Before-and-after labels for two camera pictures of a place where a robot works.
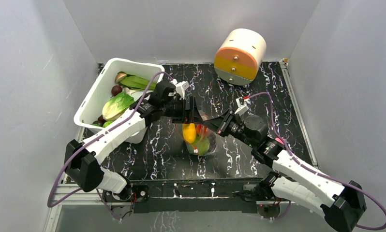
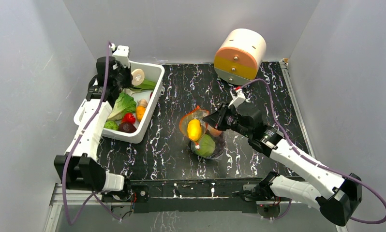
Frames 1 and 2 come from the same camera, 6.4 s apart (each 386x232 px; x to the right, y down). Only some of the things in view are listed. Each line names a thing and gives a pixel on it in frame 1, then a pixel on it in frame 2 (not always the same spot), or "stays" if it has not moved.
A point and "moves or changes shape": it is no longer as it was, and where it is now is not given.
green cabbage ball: x=200 y=147 stays
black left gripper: x=191 y=116 → x=127 y=70
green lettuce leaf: x=114 y=108 stays
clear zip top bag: x=199 y=139 moves or changes shape
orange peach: x=201 y=129 moves or changes shape
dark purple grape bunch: x=212 y=137 → x=220 y=142
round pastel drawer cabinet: x=239 y=56 stays
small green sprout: x=106 y=123 stays
